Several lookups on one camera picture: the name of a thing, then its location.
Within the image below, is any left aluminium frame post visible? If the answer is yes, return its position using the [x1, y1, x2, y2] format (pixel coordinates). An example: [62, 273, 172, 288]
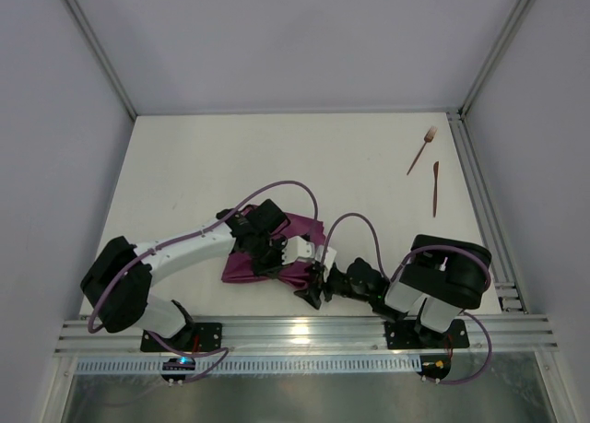
[60, 0, 138, 122]

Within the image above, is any aluminium frame post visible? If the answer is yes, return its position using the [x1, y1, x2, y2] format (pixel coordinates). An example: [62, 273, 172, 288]
[60, 0, 138, 122]
[458, 0, 536, 119]

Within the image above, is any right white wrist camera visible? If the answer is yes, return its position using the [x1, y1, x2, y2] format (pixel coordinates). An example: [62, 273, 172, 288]
[315, 245, 336, 271]

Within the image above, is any aluminium rail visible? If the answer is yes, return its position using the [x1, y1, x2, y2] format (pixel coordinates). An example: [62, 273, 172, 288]
[54, 314, 559, 357]
[447, 112, 528, 314]

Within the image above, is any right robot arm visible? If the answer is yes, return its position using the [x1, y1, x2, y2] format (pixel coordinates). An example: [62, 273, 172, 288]
[295, 234, 492, 348]

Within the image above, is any aluminium front rail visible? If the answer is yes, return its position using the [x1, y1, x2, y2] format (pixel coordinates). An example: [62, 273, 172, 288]
[54, 314, 559, 357]

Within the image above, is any right side aluminium rail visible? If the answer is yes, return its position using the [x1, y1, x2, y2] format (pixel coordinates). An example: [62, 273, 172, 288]
[447, 112, 528, 314]

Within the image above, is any right controller board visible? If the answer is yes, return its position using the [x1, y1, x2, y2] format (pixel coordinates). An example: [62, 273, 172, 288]
[418, 357, 452, 382]

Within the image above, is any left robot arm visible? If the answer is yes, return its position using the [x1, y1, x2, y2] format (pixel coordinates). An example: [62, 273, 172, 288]
[80, 200, 290, 351]

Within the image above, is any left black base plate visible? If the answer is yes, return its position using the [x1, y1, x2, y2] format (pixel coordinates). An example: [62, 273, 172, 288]
[140, 322, 223, 353]

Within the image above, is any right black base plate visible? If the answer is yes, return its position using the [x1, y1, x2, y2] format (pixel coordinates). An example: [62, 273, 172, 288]
[383, 319, 470, 349]

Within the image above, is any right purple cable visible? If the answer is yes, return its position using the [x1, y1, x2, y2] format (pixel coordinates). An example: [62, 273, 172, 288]
[320, 212, 493, 387]

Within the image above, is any left controller board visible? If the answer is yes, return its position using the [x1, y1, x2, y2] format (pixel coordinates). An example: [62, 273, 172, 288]
[160, 357, 196, 383]

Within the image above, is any slotted grey cable duct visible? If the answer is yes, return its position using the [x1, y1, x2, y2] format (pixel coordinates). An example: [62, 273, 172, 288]
[75, 353, 420, 375]

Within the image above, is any controller board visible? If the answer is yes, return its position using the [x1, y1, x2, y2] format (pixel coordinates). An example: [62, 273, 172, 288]
[418, 357, 452, 382]
[160, 357, 196, 383]

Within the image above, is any purple satin napkin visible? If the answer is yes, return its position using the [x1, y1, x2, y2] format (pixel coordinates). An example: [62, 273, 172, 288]
[221, 199, 325, 290]

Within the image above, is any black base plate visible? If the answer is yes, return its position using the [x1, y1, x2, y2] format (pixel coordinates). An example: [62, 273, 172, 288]
[383, 319, 470, 349]
[140, 322, 223, 353]

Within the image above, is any right aluminium frame post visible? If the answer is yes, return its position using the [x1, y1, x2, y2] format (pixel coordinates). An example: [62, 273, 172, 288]
[458, 0, 536, 119]

